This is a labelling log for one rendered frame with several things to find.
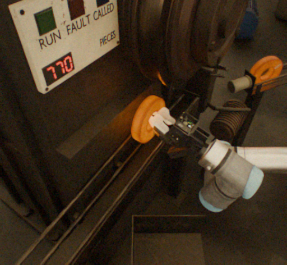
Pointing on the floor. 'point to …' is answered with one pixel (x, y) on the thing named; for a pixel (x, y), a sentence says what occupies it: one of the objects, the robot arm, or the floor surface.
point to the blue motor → (249, 21)
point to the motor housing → (227, 124)
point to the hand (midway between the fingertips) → (149, 115)
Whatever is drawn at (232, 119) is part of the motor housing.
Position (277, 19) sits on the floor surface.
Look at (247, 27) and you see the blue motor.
